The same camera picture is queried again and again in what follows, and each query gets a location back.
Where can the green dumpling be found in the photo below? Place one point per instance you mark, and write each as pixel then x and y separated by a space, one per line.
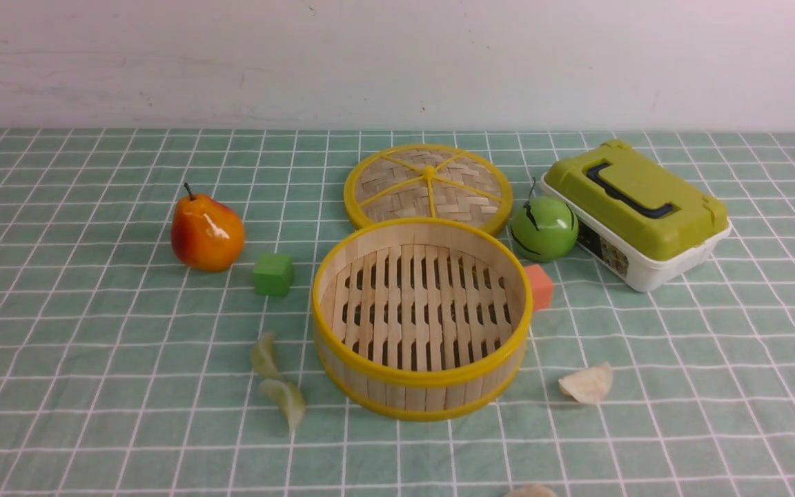
pixel 288 399
pixel 262 357

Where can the white dumpling bottom edge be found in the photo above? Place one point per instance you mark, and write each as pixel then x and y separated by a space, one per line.
pixel 531 490

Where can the woven bamboo steamer lid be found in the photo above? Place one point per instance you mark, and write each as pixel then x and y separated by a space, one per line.
pixel 428 180

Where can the bamboo steamer tray yellow rim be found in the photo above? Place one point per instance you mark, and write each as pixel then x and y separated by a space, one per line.
pixel 421 319

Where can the green cube block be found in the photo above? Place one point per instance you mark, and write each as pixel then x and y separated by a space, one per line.
pixel 273 274

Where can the green apple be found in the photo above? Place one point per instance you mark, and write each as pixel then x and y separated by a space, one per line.
pixel 543 228

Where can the orange cube block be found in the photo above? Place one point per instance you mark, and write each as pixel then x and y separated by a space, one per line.
pixel 542 287

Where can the red orange pear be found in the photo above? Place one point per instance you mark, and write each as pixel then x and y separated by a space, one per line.
pixel 206 235

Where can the green lid white lunchbox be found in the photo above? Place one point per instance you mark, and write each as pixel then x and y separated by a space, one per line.
pixel 643 222

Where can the green checkered tablecloth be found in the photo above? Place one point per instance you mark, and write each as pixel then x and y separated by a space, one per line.
pixel 124 372

